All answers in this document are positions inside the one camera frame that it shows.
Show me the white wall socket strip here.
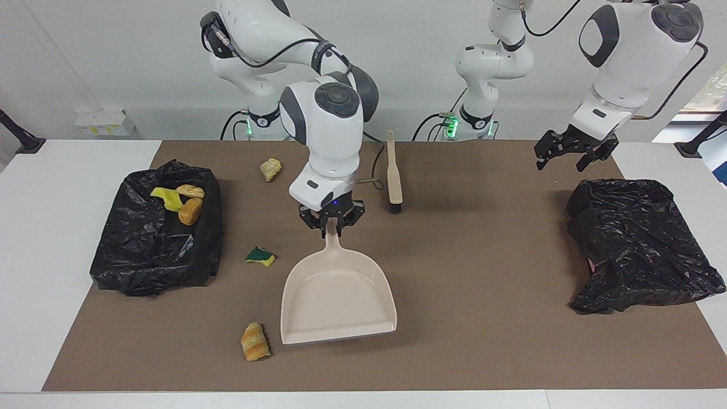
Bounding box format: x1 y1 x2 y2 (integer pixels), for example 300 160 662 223
74 108 137 137

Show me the black bag over pink bin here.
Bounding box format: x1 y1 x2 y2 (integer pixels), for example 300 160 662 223
566 178 726 315

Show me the beige hand brush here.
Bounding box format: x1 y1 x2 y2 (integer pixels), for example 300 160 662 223
386 130 404 214

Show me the curved yellow sponge piece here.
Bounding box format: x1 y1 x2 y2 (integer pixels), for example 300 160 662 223
149 187 185 212

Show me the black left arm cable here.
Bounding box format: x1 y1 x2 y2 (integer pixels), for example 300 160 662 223
520 0 711 121

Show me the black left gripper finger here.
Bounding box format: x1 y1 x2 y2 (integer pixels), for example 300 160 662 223
576 139 620 172
534 131 569 171

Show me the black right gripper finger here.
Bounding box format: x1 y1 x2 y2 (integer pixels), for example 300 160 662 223
299 208 329 231
338 202 366 238

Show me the left black garbage bag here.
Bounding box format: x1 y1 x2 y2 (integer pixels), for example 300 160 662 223
90 160 224 297

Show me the striped orange croissant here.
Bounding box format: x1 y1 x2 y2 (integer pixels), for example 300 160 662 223
240 322 272 362

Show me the bright window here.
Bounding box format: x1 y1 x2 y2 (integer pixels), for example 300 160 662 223
679 60 727 114

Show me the brown table mat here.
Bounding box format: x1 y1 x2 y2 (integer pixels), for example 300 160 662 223
41 140 727 393

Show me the beige plastic dustpan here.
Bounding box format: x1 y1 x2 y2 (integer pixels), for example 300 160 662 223
280 219 398 346

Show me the green and yellow sponge piece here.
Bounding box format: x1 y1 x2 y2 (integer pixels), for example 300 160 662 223
244 245 276 268

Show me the black left base cable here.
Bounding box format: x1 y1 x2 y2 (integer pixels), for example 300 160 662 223
412 111 455 141

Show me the brown bread roll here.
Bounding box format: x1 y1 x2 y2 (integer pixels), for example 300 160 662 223
178 197 204 226

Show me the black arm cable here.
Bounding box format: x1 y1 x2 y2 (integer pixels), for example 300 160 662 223
210 23 390 191
520 0 711 121

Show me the black clamp stand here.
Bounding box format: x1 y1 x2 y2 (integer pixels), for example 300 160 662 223
674 111 727 158
0 109 46 155

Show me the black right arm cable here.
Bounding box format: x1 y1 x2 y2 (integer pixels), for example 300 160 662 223
210 23 390 191

